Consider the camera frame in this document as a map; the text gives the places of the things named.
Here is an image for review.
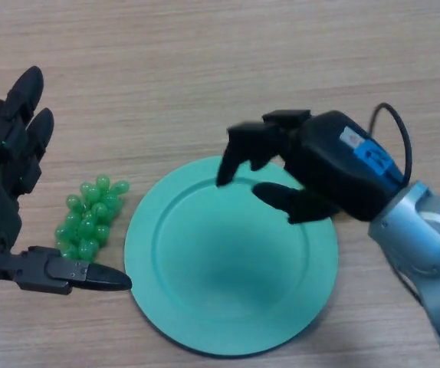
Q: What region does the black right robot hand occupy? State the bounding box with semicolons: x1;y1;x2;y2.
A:
215;109;407;225

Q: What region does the green round plate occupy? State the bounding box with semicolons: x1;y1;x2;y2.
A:
123;155;339;358

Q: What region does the green grape bunch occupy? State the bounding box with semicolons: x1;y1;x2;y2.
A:
54;174;130;261

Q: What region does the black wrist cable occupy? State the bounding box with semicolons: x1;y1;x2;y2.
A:
368;102;426;306

